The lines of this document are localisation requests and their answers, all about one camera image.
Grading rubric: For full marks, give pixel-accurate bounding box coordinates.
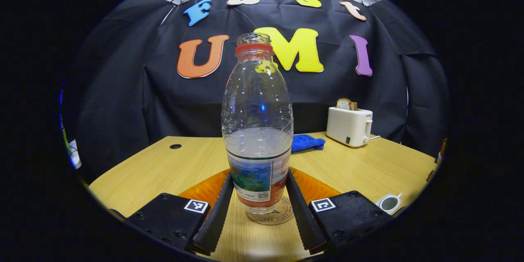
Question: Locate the white toaster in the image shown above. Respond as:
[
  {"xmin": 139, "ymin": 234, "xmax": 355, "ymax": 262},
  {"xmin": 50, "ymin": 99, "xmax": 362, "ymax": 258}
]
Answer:
[{"xmin": 326, "ymin": 107, "xmax": 374, "ymax": 148}]

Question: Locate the white floral teacup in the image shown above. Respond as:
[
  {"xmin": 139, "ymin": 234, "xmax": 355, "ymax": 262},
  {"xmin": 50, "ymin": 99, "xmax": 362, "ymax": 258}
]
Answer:
[{"xmin": 375, "ymin": 192, "xmax": 404, "ymax": 215}]

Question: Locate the blue towel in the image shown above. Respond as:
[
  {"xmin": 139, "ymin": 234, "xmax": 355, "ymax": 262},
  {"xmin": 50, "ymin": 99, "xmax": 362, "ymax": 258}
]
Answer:
[{"xmin": 291, "ymin": 134, "xmax": 326, "ymax": 153}]

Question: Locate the clear plastic water bottle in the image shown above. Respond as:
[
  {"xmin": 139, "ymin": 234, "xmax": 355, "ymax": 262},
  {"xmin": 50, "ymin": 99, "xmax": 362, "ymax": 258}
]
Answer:
[{"xmin": 221, "ymin": 33, "xmax": 294, "ymax": 218}]

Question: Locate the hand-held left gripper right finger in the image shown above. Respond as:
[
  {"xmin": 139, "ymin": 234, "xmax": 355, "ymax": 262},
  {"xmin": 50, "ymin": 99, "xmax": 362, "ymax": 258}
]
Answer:
[{"xmin": 285, "ymin": 167, "xmax": 393, "ymax": 254}]

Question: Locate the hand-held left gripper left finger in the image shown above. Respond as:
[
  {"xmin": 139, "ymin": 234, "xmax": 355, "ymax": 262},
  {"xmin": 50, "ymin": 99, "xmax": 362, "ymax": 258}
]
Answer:
[{"xmin": 125, "ymin": 169, "xmax": 235, "ymax": 256}]

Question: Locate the round wooden coaster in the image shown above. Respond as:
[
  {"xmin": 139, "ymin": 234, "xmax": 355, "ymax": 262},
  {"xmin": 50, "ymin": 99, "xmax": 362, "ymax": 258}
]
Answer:
[{"xmin": 246, "ymin": 196, "xmax": 294, "ymax": 226}]

